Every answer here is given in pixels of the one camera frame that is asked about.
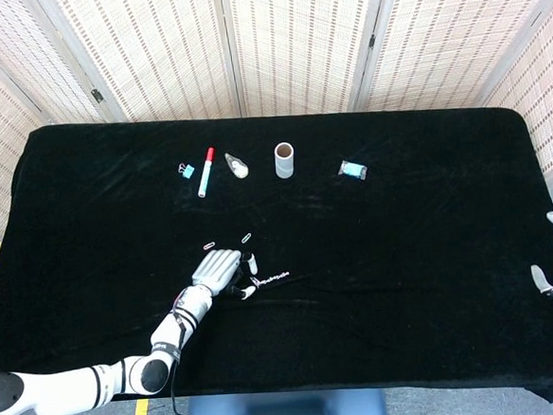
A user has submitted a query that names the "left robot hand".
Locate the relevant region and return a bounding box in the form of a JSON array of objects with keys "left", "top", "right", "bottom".
[{"left": 189, "top": 246, "right": 261, "bottom": 303}]

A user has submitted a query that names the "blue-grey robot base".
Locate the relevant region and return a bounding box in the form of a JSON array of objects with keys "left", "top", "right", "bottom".
[{"left": 183, "top": 380, "right": 388, "bottom": 415}]

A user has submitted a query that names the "white marker with red cap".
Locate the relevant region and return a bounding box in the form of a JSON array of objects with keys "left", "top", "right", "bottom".
[{"left": 193, "top": 146, "right": 220, "bottom": 200}]

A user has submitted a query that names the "white crumpled wrapper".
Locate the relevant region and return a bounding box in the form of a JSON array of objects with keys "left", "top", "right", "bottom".
[{"left": 223, "top": 151, "right": 251, "bottom": 181}]

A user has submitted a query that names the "grey cardboard tube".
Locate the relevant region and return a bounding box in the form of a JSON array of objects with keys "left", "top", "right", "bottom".
[{"left": 272, "top": 141, "right": 297, "bottom": 180}]

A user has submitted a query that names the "black velvet tablecloth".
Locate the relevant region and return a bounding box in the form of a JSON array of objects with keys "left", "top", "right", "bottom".
[{"left": 0, "top": 88, "right": 553, "bottom": 415}]

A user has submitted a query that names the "blue packet in clear wrap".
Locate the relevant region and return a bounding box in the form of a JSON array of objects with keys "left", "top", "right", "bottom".
[{"left": 338, "top": 157, "right": 369, "bottom": 183}]

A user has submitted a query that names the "woven folding screen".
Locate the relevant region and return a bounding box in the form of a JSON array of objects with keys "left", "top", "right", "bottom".
[{"left": 0, "top": 0, "right": 553, "bottom": 237}]

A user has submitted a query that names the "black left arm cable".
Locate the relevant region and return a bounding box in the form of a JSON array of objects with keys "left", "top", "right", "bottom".
[{"left": 164, "top": 316, "right": 202, "bottom": 415}]

